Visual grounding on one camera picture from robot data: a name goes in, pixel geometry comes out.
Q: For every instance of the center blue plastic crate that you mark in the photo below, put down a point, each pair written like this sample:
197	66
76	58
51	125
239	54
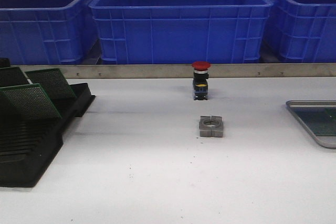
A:
153	32

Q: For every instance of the right blue plastic crate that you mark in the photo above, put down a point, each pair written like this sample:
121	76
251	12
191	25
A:
302	31

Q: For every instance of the black slotted board rack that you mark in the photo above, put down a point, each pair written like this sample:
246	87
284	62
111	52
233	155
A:
28	147

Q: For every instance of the red emergency stop button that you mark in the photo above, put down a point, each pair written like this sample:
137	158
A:
200	76

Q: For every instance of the metal table edge rail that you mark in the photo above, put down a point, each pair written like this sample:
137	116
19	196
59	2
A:
250	70

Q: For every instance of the left blue plastic crate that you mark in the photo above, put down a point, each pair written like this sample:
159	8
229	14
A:
46	32

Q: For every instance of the green circuit board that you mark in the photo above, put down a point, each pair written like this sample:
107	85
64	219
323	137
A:
12	76
53	82
30	102
317	121
331	112

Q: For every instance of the blue plastic crate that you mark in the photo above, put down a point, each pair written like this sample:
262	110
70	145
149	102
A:
46	32
302	31
153	32

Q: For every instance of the grey square clamp block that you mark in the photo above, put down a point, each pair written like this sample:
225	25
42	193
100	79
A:
211	126

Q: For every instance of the silver metal tray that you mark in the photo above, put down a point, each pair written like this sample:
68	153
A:
294	105

